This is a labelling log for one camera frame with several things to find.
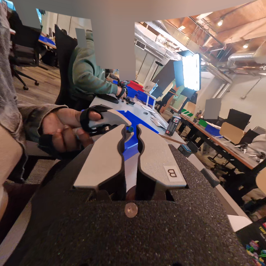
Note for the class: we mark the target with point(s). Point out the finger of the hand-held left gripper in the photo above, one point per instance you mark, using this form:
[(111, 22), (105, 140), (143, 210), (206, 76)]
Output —
[(116, 117), (128, 137)]

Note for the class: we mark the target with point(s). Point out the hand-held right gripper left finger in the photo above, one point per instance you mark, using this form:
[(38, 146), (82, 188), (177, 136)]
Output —
[(104, 158)]

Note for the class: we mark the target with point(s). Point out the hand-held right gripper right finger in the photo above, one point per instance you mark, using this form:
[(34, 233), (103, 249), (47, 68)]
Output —
[(155, 160)]

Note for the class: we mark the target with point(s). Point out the small blue lego piece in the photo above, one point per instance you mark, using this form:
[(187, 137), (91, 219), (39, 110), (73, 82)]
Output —
[(129, 129)]

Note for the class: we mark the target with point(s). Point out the blue plastic bin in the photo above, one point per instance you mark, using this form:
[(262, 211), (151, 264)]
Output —
[(46, 40), (141, 119), (131, 91), (213, 131), (145, 97)]

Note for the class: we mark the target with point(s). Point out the person's left forearm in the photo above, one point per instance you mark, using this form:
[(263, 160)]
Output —
[(31, 116)]

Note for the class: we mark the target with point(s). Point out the small dark lego model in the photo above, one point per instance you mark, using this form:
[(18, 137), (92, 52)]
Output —
[(129, 101)]

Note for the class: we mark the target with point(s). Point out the black lego box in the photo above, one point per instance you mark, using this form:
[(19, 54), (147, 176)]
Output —
[(172, 124)]

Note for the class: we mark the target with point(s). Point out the person's left hand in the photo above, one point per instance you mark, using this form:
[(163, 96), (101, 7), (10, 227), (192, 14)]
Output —
[(62, 124)]

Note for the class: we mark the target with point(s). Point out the dark storage box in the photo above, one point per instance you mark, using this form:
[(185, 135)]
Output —
[(187, 149)]

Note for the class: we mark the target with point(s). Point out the clear plastic bags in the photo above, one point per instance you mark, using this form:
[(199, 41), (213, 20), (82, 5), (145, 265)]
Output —
[(159, 122)]

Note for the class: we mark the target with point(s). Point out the white booklet stand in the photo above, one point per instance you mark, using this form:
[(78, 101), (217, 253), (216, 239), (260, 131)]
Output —
[(150, 104)]

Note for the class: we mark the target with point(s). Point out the red plastic bin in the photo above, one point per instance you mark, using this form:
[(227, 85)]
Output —
[(135, 85)]

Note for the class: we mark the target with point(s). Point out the green plastic bin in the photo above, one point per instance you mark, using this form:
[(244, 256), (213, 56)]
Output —
[(202, 122), (188, 113)]

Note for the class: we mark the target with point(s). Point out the black light flag board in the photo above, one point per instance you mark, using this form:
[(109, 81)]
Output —
[(164, 76)]

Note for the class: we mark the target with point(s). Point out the black chair backrest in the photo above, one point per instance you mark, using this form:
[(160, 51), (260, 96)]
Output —
[(64, 52)]

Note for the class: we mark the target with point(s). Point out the long wooden table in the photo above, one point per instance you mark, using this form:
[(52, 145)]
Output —
[(228, 147)]

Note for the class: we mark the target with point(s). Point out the tan chair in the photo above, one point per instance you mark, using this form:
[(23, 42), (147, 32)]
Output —
[(231, 132)]

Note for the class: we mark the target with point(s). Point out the person's beige trousers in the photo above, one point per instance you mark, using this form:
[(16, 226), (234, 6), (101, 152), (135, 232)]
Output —
[(9, 158)]

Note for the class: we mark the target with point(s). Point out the bright studio light panel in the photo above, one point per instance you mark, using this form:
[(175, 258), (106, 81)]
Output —
[(191, 71)]

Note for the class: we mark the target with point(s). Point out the black office chair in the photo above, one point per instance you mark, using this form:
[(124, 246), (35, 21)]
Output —
[(239, 118), (27, 49)]

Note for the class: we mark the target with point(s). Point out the black flower book box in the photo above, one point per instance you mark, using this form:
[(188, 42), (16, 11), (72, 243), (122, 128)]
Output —
[(253, 239)]

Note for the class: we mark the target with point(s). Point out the ceiling spot lamp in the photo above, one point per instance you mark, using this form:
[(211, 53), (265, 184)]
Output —
[(245, 46), (220, 22)]

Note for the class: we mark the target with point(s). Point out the silver ventilation duct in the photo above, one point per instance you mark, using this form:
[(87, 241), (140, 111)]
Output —
[(243, 57)]

